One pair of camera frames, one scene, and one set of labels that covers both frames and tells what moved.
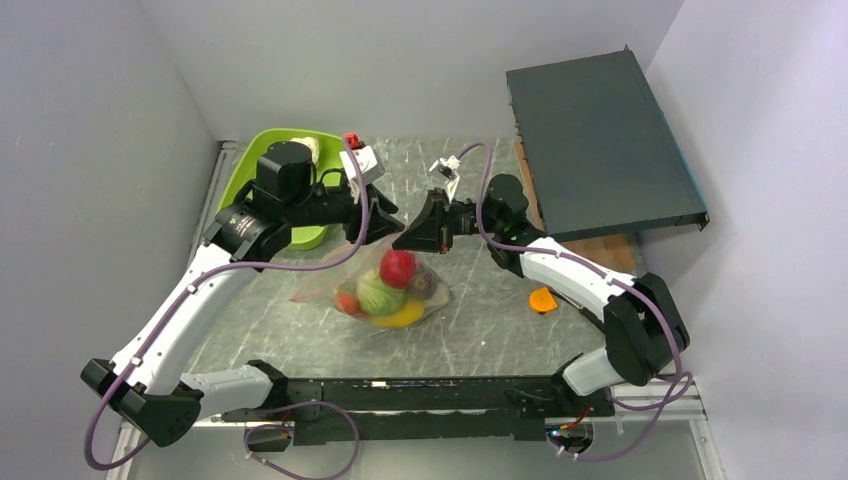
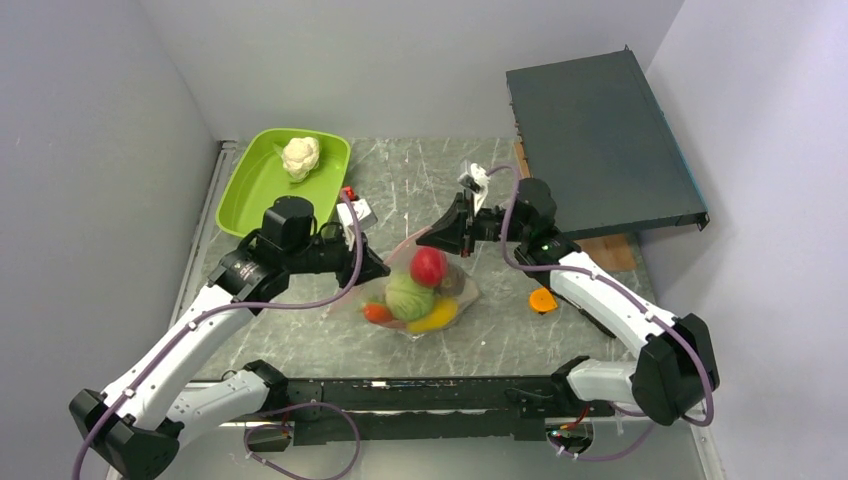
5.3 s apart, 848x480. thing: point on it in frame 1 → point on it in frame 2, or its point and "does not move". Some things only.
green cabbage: x=377 y=297 → x=407 y=300
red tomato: x=397 y=267 → x=429 y=266
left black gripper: x=379 y=223 → x=371 y=265
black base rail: x=455 y=409 does not move
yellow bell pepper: x=411 y=312 → x=445 y=312
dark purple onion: x=423 y=282 → x=453 y=281
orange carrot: x=347 y=302 → x=378 y=313
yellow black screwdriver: x=593 y=318 does not move
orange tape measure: x=541 y=299 does not move
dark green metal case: x=597 y=155 does not move
